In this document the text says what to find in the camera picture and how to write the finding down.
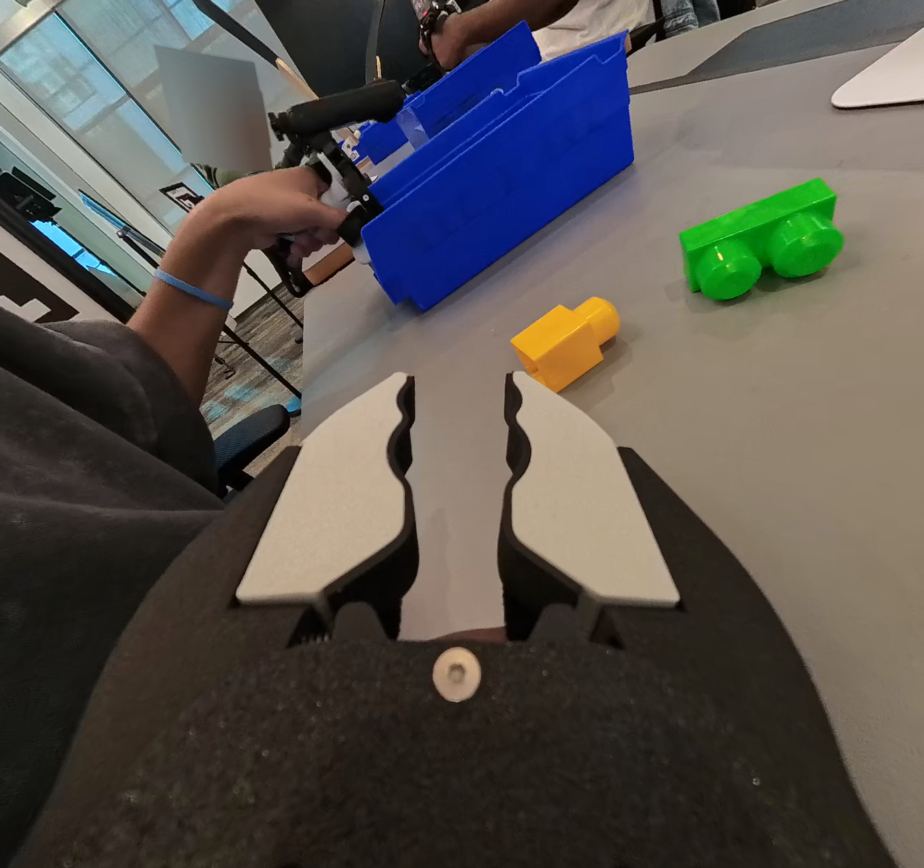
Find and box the person's left hand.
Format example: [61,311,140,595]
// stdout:
[160,165,349,300]

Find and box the green two-stud toy block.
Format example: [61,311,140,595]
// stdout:
[679,177,846,302]

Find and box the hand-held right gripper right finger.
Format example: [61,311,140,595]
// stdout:
[497,370,683,641]

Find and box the black office chair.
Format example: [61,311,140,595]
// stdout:
[213,404,291,497]

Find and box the person's left forearm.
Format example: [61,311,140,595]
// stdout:
[126,272,235,407]

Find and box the white tablet stand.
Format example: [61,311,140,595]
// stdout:
[830,26,924,111]

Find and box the black wall screen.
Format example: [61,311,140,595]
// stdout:
[249,0,492,96]

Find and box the blue wristband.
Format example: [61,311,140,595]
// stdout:
[153,269,234,311]

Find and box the person's grey sweatshirt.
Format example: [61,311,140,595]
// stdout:
[0,308,226,847]

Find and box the yellow one-stud toy block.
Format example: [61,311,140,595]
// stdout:
[510,297,620,394]

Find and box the grey desk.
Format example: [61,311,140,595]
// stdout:
[299,0,924,862]

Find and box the dark grey desk mat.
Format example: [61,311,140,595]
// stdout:
[628,0,924,96]

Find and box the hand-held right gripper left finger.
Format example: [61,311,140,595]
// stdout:
[234,371,421,640]

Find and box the cluster of blue bins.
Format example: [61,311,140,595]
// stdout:
[357,21,542,161]

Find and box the blue plastic bin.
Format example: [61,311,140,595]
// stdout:
[359,30,636,313]

